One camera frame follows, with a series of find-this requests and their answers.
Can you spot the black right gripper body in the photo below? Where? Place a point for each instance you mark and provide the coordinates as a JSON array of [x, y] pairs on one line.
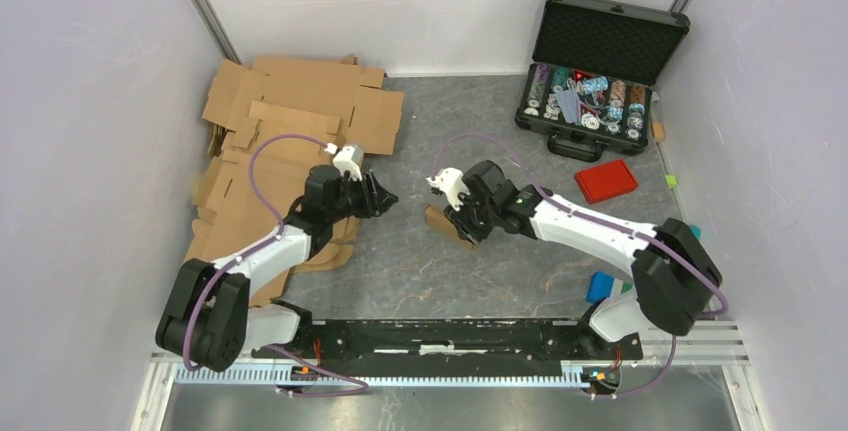
[[475, 220]]

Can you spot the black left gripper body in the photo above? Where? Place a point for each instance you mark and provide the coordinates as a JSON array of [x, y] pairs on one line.
[[353, 201]]

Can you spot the brown cardboard box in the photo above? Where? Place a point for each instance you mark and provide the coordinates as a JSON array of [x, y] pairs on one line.
[[438, 222]]

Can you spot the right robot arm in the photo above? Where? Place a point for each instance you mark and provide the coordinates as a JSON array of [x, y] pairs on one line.
[[674, 278]]

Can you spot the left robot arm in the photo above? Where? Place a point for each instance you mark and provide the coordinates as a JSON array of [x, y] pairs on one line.
[[208, 319]]

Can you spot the red flat box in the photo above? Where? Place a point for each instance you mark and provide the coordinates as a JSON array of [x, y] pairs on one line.
[[606, 181]]

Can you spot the stack of flat cardboard boxes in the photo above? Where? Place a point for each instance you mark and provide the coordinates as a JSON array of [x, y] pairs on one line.
[[267, 121]]

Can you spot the blue block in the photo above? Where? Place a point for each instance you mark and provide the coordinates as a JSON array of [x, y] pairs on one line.
[[603, 286]]

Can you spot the black poker chip case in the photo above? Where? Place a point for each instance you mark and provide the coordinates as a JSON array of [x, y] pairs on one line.
[[593, 66]]

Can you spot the small orange wooden block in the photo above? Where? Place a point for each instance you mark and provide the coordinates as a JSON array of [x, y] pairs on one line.
[[658, 131]]

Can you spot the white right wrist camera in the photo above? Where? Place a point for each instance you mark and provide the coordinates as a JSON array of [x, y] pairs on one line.
[[449, 183]]

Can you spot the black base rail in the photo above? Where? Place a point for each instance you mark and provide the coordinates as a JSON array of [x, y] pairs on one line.
[[454, 348]]

